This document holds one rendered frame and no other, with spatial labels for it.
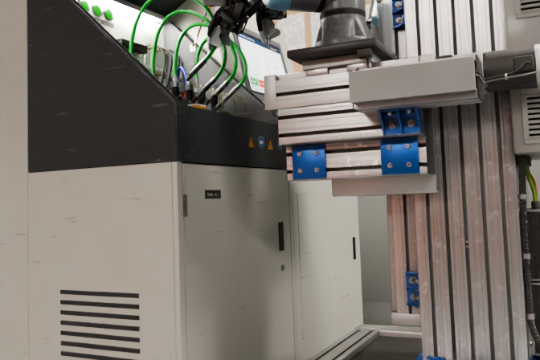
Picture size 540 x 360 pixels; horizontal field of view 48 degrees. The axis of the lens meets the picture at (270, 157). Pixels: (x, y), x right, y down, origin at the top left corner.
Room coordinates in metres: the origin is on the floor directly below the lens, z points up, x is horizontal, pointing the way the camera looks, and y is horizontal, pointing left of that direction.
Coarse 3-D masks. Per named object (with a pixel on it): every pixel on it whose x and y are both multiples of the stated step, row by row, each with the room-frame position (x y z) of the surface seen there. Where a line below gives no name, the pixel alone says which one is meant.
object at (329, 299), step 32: (192, 0) 2.45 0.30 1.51; (192, 32) 2.46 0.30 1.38; (256, 32) 2.75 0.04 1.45; (288, 64) 2.98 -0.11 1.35; (320, 192) 2.48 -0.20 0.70; (320, 224) 2.47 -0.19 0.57; (352, 224) 2.79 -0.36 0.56; (320, 256) 2.45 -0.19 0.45; (352, 256) 2.77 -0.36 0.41; (320, 288) 2.44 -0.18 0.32; (352, 288) 2.76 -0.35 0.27; (320, 320) 2.43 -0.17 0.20; (352, 320) 2.75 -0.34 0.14
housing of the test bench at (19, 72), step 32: (0, 0) 1.97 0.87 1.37; (0, 32) 1.97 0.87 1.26; (0, 64) 1.97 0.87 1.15; (0, 96) 1.97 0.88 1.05; (0, 128) 1.97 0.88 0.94; (0, 160) 1.97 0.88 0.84; (0, 192) 1.97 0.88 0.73; (0, 224) 1.97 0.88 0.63; (0, 256) 1.97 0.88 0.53; (0, 288) 1.97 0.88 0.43; (0, 320) 1.97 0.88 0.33; (0, 352) 1.97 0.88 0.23
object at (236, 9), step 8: (232, 0) 1.86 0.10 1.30; (240, 0) 1.86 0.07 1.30; (224, 8) 1.91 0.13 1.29; (232, 8) 1.89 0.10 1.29; (240, 8) 1.86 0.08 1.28; (224, 16) 1.89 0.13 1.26; (232, 16) 1.89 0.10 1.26; (240, 16) 1.89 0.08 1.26; (224, 24) 1.91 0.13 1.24; (232, 24) 1.88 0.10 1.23; (240, 24) 1.91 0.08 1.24; (232, 32) 1.92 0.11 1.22; (240, 32) 1.95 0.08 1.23
